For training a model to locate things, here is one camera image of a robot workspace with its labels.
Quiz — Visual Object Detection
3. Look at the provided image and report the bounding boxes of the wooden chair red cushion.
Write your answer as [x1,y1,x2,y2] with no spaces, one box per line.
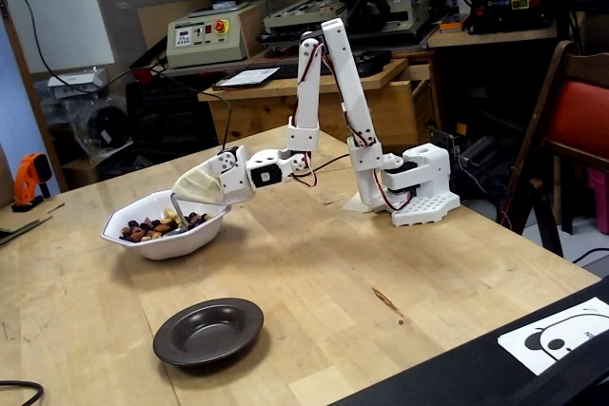
[497,39,609,259]

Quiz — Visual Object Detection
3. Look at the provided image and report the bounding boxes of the beige tape patch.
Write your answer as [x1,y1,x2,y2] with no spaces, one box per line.
[341,192,375,214]

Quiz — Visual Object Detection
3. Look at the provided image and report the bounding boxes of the green circuit board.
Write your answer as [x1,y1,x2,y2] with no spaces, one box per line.
[430,127,462,160]

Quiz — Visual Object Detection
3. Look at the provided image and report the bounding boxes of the pink plastic object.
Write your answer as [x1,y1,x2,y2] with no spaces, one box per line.
[586,166,609,236]

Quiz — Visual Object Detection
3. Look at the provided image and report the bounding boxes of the black cable on board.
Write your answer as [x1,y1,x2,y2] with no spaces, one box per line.
[0,0,144,95]

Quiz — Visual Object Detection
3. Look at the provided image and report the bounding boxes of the wooden workbench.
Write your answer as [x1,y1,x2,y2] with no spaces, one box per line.
[197,57,437,148]

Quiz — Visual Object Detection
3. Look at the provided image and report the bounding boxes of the beige control box red button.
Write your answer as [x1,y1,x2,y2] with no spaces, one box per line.
[166,1,264,69]

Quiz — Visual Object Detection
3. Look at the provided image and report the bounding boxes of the thick black cable loop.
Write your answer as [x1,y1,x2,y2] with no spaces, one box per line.
[0,379,46,406]

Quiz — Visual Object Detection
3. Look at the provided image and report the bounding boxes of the orange and black hand tool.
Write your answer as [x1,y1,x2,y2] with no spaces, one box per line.
[10,152,53,214]

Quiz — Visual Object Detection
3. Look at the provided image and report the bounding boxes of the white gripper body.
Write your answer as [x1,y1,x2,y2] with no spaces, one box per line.
[219,145,257,205]

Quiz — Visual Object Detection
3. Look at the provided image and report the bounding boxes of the dark brown plate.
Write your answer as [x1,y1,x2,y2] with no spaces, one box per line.
[152,297,265,368]

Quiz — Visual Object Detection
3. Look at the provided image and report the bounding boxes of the black keyboard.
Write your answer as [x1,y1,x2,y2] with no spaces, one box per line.
[268,61,344,81]

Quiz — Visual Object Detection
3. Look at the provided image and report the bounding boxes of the black case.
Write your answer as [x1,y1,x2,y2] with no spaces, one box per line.
[332,276,609,406]

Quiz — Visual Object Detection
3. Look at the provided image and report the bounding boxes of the wooden shelf board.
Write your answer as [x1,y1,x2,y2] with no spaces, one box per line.
[427,25,559,49]

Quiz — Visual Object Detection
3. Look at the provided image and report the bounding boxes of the black power adapter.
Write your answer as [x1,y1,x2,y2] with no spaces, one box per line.
[456,135,500,167]

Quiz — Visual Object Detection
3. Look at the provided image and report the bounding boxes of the bent metal spoon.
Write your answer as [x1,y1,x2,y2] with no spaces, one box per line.
[164,191,190,237]

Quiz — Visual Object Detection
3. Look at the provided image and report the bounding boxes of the white moving gripper finger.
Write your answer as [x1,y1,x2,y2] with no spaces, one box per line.
[217,149,239,177]

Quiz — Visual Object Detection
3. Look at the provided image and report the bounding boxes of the mixed nuts pile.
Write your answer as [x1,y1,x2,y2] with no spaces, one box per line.
[118,208,213,243]

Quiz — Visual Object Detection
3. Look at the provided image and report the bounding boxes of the white panda card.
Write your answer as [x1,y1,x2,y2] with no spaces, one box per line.
[497,296,609,377]

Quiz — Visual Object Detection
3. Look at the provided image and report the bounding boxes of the dark flat metal strip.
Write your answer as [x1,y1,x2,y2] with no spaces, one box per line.
[0,214,54,246]

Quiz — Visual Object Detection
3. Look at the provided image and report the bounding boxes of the white robot arm with base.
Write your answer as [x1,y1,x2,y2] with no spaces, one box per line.
[246,17,462,228]

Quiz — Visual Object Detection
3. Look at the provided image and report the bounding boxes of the thin black power cable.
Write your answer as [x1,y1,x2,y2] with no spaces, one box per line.
[151,68,352,174]

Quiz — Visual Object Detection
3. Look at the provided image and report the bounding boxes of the white small box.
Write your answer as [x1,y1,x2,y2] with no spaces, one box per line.
[46,67,109,100]

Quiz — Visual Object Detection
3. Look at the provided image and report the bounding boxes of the black plastic crate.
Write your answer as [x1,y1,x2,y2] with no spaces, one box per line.
[125,78,218,156]

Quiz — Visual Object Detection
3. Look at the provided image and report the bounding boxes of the beige masking tape wrap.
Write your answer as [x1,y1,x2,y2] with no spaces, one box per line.
[170,168,225,205]

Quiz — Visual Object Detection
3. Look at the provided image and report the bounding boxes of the black controller device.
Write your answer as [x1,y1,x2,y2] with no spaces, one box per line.
[354,49,394,79]

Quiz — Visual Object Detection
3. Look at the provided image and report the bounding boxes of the wooden easel leg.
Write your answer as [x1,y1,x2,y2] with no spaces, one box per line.
[0,0,69,194]

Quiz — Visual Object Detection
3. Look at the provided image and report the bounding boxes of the white octagonal bowl blue rim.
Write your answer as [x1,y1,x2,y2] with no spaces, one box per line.
[100,182,234,261]

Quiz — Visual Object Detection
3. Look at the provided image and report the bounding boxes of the clear plastic bag black item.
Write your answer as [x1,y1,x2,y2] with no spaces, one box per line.
[70,94,134,163]

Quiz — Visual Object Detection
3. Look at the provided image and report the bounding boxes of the white printed paper sheet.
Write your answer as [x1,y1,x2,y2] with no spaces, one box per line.
[212,67,282,92]

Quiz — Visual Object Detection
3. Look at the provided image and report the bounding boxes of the white board panel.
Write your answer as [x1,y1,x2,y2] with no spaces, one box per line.
[0,0,116,75]

